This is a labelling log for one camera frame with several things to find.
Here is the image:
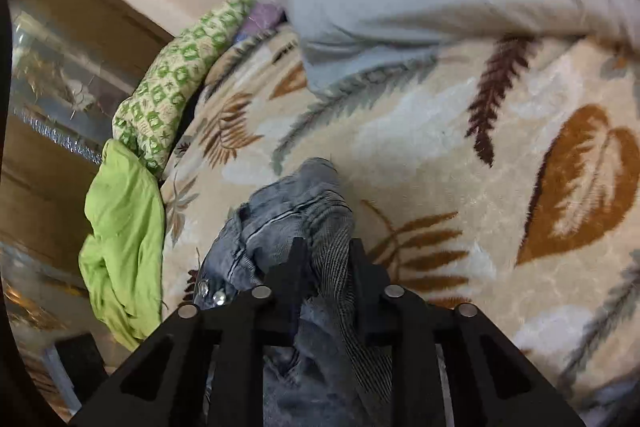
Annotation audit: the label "lime green cloth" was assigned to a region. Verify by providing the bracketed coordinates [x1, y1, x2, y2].
[77, 139, 166, 350]

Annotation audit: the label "beige leaf-print blanket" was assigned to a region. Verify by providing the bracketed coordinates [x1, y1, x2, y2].
[160, 24, 640, 413]

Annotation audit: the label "purple cloth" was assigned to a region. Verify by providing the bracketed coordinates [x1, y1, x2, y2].
[240, 2, 288, 40]

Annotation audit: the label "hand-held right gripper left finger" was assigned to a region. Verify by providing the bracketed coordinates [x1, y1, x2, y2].
[67, 237, 311, 427]

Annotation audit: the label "blue-grey denim pants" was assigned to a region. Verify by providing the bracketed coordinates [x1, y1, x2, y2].
[192, 157, 401, 427]

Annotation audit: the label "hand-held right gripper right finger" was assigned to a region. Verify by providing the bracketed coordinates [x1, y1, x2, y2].
[349, 238, 587, 427]

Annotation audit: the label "green patterned quilt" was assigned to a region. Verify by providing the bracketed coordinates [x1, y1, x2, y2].
[111, 0, 258, 178]

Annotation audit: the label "black box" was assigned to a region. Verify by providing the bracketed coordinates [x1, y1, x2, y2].
[54, 332, 108, 390]

